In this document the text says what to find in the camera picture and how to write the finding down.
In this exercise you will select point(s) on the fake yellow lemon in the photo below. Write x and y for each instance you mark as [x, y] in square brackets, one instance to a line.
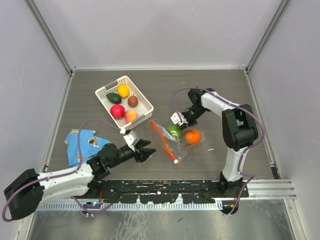
[123, 91]

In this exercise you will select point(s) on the aluminium frame rail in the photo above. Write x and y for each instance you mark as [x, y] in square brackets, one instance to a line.
[271, 189]

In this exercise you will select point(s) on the blue slotted cable duct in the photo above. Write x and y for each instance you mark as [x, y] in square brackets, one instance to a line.
[176, 206]

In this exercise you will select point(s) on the fake dark green vegetable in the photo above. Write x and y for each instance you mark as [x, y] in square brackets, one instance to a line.
[114, 98]

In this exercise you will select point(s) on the fake peach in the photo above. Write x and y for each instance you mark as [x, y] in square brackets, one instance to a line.
[130, 116]

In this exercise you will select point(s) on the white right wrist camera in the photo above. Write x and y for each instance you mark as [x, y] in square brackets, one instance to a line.
[178, 119]

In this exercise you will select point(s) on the white perforated plastic basket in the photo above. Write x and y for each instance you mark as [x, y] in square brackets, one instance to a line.
[144, 109]

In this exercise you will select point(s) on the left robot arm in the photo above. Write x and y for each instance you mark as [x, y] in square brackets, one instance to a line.
[30, 189]

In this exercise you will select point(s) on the blue patterned cloth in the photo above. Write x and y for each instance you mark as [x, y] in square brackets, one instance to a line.
[89, 143]

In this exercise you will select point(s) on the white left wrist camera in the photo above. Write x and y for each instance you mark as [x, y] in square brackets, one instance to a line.
[131, 138]

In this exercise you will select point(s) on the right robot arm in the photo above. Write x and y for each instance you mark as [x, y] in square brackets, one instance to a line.
[239, 132]

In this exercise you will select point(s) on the fake brown passion fruit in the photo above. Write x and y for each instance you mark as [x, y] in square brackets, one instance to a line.
[132, 101]

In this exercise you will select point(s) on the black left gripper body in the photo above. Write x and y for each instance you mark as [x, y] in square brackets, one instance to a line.
[126, 154]

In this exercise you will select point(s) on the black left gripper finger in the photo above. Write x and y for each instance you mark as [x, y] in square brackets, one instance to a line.
[144, 154]
[142, 143]

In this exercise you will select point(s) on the fake red apple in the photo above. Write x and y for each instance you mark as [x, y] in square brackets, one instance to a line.
[117, 111]

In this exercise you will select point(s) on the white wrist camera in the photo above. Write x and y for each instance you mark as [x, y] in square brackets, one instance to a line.
[131, 138]
[178, 119]

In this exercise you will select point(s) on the fake green watermelon piece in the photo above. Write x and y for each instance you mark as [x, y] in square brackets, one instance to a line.
[175, 132]

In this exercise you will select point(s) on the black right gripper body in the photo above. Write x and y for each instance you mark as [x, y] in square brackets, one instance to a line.
[193, 114]

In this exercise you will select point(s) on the clear zip top bag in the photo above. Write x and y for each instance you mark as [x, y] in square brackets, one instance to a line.
[176, 150]

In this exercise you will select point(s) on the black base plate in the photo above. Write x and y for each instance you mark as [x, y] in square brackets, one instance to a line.
[156, 191]

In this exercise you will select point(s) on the fake orange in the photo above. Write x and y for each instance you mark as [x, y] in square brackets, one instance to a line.
[193, 137]

